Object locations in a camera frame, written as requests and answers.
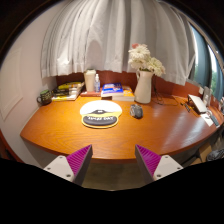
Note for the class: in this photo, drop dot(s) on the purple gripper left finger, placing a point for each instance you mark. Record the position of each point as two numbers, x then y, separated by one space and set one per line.
72 167

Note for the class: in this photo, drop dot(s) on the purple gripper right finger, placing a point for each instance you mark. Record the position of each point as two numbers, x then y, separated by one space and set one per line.
153 166

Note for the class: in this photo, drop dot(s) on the white yellow mouse pad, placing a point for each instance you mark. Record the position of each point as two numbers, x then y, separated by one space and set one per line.
100 114

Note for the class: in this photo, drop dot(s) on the dark green mug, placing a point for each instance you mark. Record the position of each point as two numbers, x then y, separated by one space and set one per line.
44 98

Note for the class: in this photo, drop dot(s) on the yellow orange book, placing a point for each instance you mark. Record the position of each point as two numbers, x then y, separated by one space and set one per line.
128 95

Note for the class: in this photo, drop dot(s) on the red flat book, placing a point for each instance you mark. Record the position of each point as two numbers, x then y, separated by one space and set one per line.
90 94

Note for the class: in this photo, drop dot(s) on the stack of yellow books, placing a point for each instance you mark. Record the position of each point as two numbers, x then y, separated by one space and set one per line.
67 91

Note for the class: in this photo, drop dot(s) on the white flat device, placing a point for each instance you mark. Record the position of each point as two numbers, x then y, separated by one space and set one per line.
197 103

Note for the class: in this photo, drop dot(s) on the black remote control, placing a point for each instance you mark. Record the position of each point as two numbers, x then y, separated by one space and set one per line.
213 118

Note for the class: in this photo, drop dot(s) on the white ceramic pitcher vase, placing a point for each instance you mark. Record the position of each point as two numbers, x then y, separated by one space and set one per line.
143 89

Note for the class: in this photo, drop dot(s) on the blue book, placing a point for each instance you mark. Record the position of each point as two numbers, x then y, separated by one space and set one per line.
112 89

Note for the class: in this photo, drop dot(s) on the clear sanitizer bottle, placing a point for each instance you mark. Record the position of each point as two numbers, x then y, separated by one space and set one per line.
97 83

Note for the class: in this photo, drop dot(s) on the white cylindrical container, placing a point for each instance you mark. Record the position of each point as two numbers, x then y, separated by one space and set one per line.
89 76

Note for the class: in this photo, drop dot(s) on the white flower bouquet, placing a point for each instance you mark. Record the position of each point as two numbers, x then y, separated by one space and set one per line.
140 59

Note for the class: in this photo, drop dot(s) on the white curtain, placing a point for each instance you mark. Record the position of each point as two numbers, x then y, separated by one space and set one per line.
97 34

